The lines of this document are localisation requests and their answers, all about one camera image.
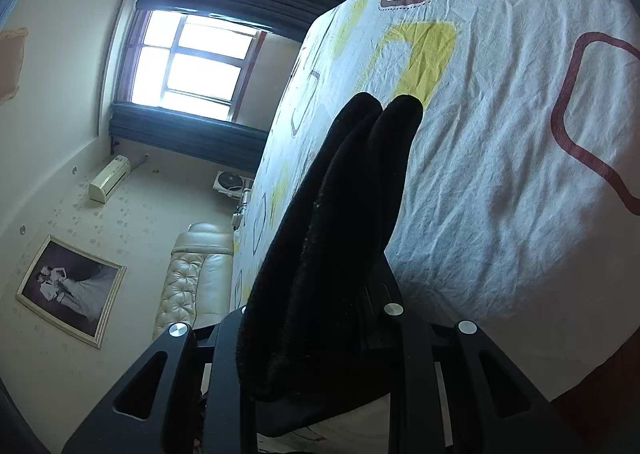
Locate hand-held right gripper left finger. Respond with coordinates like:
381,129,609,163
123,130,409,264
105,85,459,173
62,306,261,454

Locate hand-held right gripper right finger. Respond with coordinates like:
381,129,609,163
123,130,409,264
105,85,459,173
365,256,586,454

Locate black pants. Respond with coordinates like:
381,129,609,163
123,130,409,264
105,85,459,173
240,92,423,437

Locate cream leather headboard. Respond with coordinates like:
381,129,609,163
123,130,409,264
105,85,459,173
152,221,236,341

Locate small white fan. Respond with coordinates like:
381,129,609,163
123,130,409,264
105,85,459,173
213,171,252,195

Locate white air conditioner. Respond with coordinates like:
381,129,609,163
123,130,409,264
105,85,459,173
89,155,132,205

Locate white patterned bed sheet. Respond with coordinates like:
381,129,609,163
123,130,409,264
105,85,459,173
230,0,640,402

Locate window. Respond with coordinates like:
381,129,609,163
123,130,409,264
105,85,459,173
131,10,266,122

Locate framed wall photo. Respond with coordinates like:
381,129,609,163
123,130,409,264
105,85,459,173
15,235,127,349

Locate beige wall frame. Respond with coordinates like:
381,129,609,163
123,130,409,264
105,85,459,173
0,28,27,102

